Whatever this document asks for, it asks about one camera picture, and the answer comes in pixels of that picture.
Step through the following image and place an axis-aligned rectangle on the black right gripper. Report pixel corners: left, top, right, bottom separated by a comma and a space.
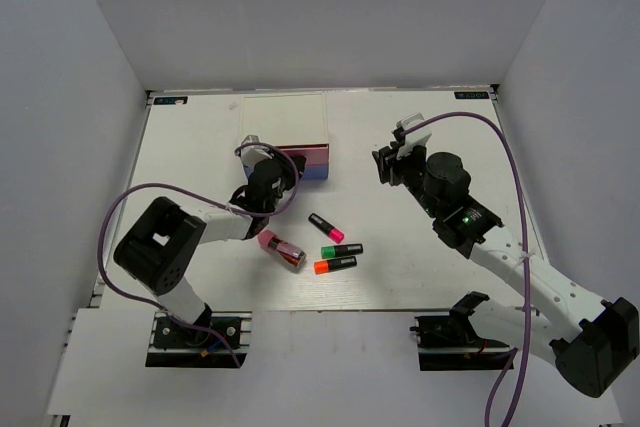
373, 140, 443, 219

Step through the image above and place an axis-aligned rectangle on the pink drawer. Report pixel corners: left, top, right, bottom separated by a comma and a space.
278, 144, 330, 165

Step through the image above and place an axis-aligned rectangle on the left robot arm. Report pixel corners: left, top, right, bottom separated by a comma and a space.
114, 155, 306, 346

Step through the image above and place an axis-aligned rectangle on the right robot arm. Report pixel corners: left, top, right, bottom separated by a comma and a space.
372, 142, 639, 398

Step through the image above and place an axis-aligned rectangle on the cream drawer cabinet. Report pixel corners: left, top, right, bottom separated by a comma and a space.
238, 92, 329, 147

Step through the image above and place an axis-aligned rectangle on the pink highlighter marker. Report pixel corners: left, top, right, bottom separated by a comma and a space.
308, 213, 345, 243

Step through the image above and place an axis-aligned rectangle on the green highlighter marker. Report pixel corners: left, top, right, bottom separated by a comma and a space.
321, 243, 364, 259

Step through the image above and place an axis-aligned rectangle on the right table label sticker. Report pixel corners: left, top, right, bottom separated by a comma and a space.
454, 91, 490, 100

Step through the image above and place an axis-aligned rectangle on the table label sticker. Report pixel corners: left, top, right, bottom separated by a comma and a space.
153, 96, 188, 105
454, 91, 490, 100

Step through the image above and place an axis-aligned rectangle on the orange highlighter marker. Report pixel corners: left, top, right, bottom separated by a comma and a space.
314, 256, 357, 275

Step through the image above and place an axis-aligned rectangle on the left table label sticker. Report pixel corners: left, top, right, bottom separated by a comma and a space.
153, 96, 188, 105

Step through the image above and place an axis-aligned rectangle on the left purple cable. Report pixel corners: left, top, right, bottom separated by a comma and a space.
97, 142, 301, 367

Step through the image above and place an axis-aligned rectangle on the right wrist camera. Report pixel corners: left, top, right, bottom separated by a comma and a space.
393, 112, 432, 160

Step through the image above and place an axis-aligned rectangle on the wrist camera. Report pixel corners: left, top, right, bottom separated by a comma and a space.
393, 112, 432, 160
238, 135, 271, 169

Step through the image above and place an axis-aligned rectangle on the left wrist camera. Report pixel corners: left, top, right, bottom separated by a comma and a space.
238, 135, 271, 169

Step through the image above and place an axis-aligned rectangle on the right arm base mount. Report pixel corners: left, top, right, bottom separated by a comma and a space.
409, 312, 511, 372

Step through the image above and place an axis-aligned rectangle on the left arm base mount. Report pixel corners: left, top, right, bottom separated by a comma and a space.
145, 312, 252, 369

